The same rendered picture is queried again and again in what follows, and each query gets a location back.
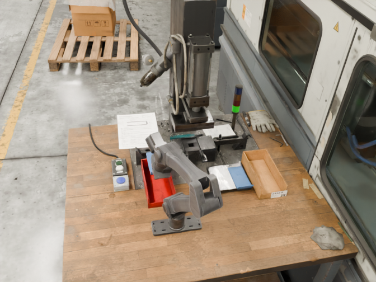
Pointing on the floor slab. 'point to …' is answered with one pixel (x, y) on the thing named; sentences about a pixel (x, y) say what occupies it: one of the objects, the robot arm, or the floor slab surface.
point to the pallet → (64, 33)
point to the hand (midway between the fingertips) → (159, 172)
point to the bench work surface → (104, 202)
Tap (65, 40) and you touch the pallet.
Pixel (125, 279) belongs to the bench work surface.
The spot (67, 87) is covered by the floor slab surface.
